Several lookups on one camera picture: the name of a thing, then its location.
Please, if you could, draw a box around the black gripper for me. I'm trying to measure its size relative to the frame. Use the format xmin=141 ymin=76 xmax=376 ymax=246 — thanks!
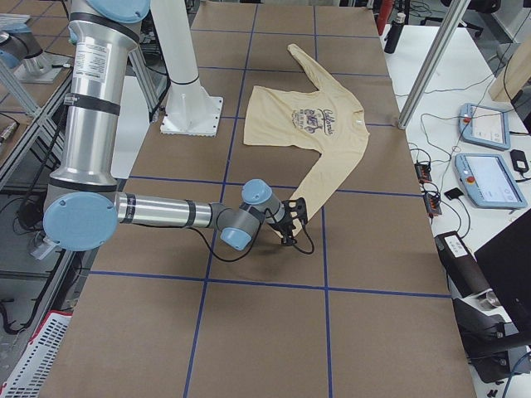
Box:
xmin=272 ymin=215 xmax=295 ymax=241

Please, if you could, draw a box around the cream long-sleeve graphic shirt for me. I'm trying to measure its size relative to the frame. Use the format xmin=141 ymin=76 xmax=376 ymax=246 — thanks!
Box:
xmin=244 ymin=43 xmax=369 ymax=218

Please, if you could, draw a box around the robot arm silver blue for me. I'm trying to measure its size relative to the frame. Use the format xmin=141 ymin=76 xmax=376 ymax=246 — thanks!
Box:
xmin=43 ymin=1 xmax=295 ymax=251

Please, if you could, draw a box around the near orange circuit board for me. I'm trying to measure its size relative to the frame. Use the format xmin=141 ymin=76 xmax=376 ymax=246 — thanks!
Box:
xmin=423 ymin=192 xmax=442 ymax=218

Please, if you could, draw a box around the orange circuit board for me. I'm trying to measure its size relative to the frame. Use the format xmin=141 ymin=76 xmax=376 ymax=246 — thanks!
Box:
xmin=423 ymin=192 xmax=442 ymax=218
xmin=414 ymin=162 xmax=432 ymax=184

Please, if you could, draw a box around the far orange circuit board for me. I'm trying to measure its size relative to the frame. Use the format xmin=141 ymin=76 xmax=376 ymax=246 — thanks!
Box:
xmin=414 ymin=162 xmax=432 ymax=184

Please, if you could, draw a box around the black small square pad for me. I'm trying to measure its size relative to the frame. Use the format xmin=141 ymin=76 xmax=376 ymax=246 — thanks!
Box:
xmin=444 ymin=187 xmax=464 ymax=201

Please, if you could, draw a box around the near blue teach pendant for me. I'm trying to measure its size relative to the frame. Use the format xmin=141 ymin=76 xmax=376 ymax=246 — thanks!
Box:
xmin=454 ymin=153 xmax=528 ymax=210

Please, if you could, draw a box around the blue teach pendant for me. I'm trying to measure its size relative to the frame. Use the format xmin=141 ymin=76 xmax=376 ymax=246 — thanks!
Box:
xmin=459 ymin=103 xmax=510 ymax=151
xmin=454 ymin=153 xmax=528 ymax=210

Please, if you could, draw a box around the far blue teach pendant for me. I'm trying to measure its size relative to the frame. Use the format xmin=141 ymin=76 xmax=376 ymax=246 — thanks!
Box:
xmin=459 ymin=103 xmax=510 ymax=151

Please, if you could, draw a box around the black monitor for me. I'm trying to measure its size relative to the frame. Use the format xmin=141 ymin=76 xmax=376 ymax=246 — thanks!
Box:
xmin=475 ymin=211 xmax=531 ymax=331

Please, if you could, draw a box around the black water bottle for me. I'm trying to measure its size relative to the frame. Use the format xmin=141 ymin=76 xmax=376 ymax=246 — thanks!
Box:
xmin=384 ymin=12 xmax=407 ymax=54

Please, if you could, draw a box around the black power adapter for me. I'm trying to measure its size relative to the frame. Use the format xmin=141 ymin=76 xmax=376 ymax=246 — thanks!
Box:
xmin=509 ymin=149 xmax=529 ymax=173

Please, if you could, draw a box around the white perforated basket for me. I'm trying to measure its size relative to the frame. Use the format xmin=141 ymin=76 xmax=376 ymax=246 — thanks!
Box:
xmin=1 ymin=310 xmax=72 ymax=397

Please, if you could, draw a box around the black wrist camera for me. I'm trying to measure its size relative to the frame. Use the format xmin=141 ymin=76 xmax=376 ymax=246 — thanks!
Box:
xmin=282 ymin=197 xmax=308 ymax=226

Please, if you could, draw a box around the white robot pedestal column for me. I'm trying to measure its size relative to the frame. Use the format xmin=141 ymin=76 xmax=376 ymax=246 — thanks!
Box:
xmin=150 ymin=0 xmax=223 ymax=137

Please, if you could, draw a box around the aluminium frame post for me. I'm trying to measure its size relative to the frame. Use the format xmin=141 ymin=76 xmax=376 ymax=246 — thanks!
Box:
xmin=397 ymin=0 xmax=470 ymax=129

